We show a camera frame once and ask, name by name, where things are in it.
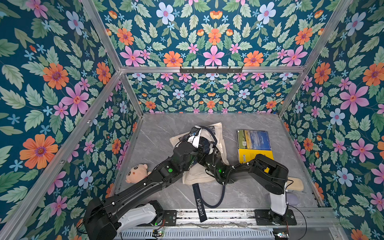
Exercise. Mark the pink plush pig toy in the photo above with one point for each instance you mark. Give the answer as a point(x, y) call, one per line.
point(137, 174)

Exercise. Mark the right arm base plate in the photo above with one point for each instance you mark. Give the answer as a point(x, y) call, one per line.
point(269, 218)

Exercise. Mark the yellow spine book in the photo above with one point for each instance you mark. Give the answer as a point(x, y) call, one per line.
point(246, 155)

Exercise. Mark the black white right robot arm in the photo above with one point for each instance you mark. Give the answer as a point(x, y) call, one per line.
point(271, 175)

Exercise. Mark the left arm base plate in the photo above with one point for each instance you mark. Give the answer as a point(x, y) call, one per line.
point(162, 217)

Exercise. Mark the beige sponge block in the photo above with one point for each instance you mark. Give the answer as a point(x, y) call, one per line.
point(294, 184)

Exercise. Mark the cream canvas tote bag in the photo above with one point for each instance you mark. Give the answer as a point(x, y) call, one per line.
point(204, 168)

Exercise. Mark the metal hook rail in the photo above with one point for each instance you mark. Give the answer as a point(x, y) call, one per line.
point(210, 70)

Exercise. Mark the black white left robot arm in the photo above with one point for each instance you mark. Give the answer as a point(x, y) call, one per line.
point(102, 217)

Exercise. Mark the aluminium front rail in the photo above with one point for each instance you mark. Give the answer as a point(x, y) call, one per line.
point(231, 224)

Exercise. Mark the purple flat pad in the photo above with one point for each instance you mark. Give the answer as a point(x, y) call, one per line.
point(292, 199)

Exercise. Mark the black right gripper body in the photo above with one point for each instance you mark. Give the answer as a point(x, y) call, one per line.
point(210, 157)

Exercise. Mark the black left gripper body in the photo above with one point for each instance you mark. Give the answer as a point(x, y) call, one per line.
point(191, 152)

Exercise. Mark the blue green Animal Farm book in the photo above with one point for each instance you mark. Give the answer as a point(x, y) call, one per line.
point(253, 140)

